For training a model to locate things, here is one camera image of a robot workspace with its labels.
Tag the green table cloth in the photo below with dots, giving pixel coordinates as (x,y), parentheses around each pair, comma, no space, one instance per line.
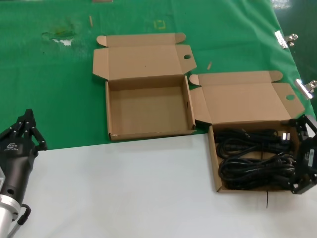
(49,86)

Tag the long wooden stick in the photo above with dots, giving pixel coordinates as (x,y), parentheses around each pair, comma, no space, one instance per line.
(91,20)

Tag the brown cardboard box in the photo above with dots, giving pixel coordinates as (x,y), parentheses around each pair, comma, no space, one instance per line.
(148,109)
(242,99)

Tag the silver binder clip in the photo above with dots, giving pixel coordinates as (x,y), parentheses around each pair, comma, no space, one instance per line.
(281,39)
(303,89)

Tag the short wooden stick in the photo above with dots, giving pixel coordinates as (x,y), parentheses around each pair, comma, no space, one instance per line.
(209,66)

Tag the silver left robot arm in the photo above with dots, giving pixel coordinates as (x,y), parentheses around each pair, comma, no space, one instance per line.
(6,210)

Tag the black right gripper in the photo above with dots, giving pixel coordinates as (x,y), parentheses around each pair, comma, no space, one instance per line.
(308,158)

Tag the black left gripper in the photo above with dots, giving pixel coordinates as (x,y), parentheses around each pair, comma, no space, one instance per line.
(15,163)

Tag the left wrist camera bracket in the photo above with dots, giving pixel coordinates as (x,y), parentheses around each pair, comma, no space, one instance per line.
(2,178)

